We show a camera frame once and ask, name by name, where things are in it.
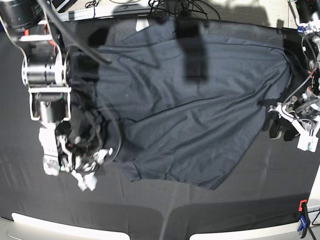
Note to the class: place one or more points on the aluminium frame rail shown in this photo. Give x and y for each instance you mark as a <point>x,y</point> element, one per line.
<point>102,12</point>

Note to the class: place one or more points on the dark grey t-shirt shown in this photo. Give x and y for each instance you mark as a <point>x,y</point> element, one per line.
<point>190,101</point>

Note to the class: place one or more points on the black table cloth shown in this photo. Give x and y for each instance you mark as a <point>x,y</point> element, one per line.
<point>263,190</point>

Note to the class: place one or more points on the orange blue clamp near right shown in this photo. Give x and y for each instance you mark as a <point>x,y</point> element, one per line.
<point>305,223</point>

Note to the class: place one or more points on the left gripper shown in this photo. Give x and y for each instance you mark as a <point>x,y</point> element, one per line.
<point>299,116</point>

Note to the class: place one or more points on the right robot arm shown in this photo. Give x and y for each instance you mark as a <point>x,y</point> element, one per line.
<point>72,131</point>

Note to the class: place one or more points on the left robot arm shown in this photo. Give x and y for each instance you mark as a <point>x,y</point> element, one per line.
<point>307,19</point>

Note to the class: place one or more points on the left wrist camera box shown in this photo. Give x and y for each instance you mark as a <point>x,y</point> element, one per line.
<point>307,143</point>

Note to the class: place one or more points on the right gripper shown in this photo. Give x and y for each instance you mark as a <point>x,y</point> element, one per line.
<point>59,155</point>

